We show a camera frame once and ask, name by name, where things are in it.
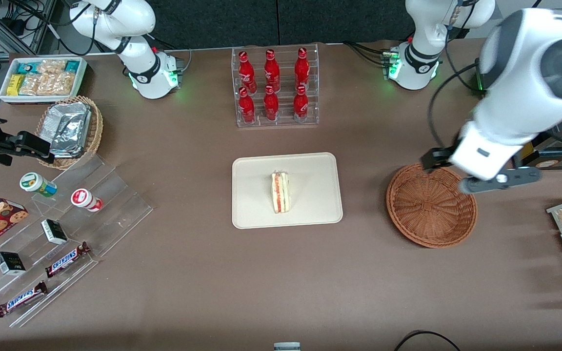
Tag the aluminium frame structure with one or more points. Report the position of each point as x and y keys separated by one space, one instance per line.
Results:
x=47 y=19

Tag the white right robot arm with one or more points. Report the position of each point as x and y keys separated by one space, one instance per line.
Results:
x=139 y=53

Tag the clear cracker bag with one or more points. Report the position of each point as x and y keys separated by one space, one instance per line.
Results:
x=59 y=84
x=31 y=85
x=51 y=67

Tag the cream plastic tray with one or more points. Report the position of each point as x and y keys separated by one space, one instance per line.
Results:
x=320 y=204

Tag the clear acrylic tiered shelf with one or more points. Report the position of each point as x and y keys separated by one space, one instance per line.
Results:
x=115 y=214

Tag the light wicker basket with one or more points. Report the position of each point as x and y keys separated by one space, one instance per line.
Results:
x=96 y=131

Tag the Snickers chocolate bar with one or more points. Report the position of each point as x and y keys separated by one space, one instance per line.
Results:
x=21 y=300
x=66 y=260

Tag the small black carton box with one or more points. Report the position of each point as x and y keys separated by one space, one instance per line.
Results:
x=10 y=263
x=54 y=232

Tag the triangle sandwich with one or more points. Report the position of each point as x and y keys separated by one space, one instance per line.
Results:
x=280 y=192

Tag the grey white device top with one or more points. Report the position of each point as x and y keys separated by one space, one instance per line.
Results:
x=287 y=347

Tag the white plastic snack bin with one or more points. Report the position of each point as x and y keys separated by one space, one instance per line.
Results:
x=37 y=100

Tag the silver foil packet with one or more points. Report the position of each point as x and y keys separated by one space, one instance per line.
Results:
x=69 y=129

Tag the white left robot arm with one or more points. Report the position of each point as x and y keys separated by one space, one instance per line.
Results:
x=510 y=97

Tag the red cola bottle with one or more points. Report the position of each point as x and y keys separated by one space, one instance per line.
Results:
x=271 y=105
x=272 y=70
x=247 y=107
x=301 y=105
x=302 y=68
x=247 y=73

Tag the yellow snack packet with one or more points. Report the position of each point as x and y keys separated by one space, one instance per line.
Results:
x=15 y=84

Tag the clear acrylic bottle rack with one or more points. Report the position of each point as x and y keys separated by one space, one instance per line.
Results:
x=287 y=78

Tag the brown wicker basket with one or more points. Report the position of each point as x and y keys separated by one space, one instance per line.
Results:
x=432 y=209

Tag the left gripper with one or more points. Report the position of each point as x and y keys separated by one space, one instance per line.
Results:
x=436 y=157

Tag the teal snack packet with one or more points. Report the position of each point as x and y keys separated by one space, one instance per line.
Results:
x=26 y=68
x=72 y=66

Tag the green lid sunflower jar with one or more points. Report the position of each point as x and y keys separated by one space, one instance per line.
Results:
x=34 y=183

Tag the red lid white jar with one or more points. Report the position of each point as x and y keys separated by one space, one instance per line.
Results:
x=83 y=198

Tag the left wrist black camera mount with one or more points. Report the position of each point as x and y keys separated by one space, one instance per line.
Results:
x=438 y=159

